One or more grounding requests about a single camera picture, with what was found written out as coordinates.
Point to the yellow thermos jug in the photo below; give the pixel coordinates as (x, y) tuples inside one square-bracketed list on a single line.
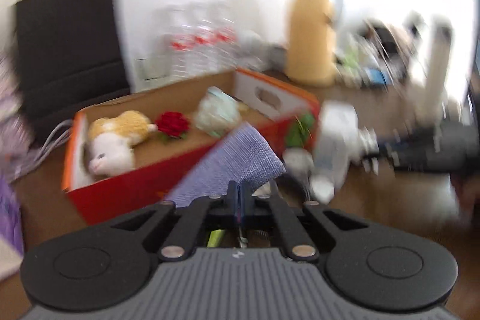
[(311, 41)]

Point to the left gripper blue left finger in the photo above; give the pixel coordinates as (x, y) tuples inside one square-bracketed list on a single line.
[(232, 201)]

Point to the purple textured vase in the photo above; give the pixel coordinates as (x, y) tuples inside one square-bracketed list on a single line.
[(16, 135)]

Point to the red artificial rose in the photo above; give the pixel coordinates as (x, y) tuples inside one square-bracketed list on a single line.
[(172, 125)]

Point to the black paper bag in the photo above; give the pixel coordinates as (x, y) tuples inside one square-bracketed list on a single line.
[(68, 57)]

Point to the clear glass cup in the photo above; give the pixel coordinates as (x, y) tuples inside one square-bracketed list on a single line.
[(151, 72)]

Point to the right water bottle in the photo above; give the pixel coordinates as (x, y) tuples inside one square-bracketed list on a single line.
[(226, 36)]

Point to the purple tissue pack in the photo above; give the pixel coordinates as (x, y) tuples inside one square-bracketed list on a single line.
[(11, 233)]

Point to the left water bottle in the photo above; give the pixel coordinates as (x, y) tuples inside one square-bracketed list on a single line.
[(179, 42)]

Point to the middle water bottle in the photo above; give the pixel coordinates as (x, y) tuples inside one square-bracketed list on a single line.
[(204, 33)]

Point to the purple fabric pouch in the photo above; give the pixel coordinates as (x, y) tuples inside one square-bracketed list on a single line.
[(244, 156)]

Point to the white bottle at edge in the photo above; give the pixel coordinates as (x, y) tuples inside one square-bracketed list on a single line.
[(428, 73)]

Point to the red orange cardboard box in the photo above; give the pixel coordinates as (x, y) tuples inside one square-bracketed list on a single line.
[(273, 106)]

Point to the white cotton swab container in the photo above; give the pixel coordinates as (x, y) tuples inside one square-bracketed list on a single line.
[(338, 126)]

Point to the yellow white plush sheep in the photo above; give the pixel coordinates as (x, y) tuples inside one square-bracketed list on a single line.
[(112, 141)]

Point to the water bottle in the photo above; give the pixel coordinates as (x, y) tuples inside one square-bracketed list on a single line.
[(179, 42), (204, 33), (226, 36)]

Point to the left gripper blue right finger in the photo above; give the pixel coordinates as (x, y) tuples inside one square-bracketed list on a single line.
[(246, 203)]

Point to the iridescent plastic bag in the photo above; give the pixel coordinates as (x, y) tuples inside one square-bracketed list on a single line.
[(217, 114)]

